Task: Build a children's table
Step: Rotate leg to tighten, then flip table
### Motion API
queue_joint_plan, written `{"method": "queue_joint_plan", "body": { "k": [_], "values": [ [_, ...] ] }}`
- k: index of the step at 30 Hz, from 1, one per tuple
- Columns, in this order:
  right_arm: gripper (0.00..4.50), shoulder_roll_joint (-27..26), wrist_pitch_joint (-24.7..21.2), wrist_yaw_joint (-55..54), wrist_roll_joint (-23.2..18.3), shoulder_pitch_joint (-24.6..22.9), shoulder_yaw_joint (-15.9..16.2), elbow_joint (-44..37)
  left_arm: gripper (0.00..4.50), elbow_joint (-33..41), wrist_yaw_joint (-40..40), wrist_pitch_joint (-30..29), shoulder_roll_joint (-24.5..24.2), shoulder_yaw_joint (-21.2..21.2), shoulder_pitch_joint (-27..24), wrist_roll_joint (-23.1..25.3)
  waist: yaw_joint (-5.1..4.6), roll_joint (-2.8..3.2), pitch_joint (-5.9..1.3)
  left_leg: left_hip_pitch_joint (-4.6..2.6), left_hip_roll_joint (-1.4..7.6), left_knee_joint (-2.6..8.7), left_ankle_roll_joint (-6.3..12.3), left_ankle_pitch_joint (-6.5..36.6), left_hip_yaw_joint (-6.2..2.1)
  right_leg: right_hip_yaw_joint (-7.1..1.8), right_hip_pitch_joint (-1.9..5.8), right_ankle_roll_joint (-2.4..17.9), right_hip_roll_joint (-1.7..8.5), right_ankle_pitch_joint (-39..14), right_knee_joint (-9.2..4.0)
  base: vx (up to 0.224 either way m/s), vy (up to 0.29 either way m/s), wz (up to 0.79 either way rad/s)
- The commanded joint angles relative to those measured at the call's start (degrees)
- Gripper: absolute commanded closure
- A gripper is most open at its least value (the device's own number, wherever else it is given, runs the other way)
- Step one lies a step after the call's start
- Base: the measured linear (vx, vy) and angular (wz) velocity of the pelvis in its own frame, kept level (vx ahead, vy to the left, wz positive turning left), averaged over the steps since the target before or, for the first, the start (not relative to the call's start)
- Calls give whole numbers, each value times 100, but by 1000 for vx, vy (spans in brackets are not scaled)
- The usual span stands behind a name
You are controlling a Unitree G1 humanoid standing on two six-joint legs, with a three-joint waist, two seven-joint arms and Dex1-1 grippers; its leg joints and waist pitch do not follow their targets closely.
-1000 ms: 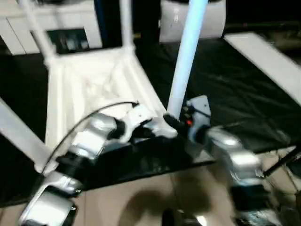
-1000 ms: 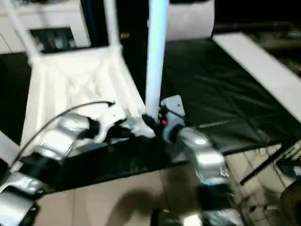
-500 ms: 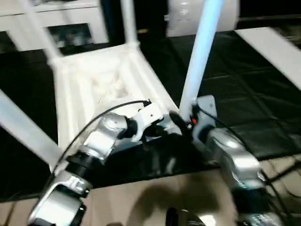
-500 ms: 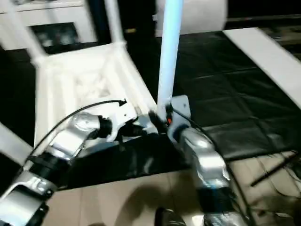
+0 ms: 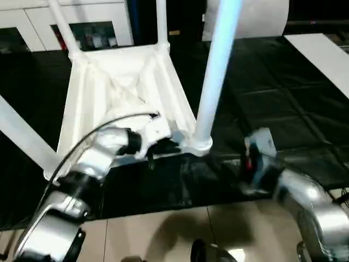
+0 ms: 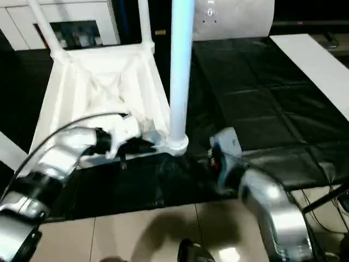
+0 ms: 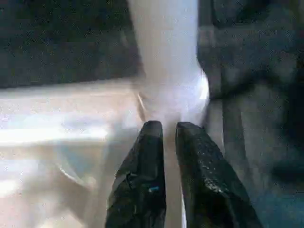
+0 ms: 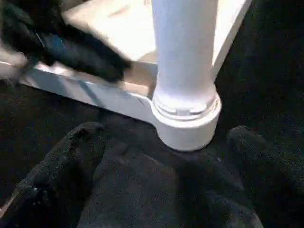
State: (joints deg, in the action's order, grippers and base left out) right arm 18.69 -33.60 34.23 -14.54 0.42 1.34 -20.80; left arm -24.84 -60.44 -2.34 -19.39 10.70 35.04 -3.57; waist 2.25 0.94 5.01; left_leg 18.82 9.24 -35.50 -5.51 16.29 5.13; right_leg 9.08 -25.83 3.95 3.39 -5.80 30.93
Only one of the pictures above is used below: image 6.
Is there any white plastic table top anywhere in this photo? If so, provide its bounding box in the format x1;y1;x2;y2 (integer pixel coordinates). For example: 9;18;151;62
28;42;189;171

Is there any white plastic table leg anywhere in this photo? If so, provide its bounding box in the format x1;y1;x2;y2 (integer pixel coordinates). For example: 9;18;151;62
26;0;71;60
137;0;155;52
166;0;196;150
0;130;30;172

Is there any black mat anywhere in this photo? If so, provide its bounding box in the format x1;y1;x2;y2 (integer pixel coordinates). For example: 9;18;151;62
0;37;349;222

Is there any black glossy round object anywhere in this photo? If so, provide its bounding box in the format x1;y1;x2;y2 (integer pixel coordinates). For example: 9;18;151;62
178;238;214;262

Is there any black floor stand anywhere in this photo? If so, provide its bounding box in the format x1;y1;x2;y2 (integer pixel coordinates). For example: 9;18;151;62
302;184;349;214

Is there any white flat board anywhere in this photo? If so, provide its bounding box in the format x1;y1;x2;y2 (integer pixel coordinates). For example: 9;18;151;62
269;34;349;123

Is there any grey cushion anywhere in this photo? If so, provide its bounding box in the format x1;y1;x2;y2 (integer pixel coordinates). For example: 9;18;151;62
192;0;275;42

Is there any white cabinet with glass doors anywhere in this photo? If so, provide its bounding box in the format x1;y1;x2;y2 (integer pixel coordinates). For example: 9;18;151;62
0;0;121;52

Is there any black flat monitor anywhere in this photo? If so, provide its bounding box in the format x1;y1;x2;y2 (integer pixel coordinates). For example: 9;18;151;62
272;19;349;28

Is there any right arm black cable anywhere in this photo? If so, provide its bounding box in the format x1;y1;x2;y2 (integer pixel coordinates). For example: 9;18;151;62
225;154;323;262

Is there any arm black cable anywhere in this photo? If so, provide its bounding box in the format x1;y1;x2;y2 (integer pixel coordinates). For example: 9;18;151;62
225;154;323;262
0;111;132;198

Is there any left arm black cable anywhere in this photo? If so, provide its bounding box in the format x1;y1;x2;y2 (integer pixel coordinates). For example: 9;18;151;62
0;111;132;198

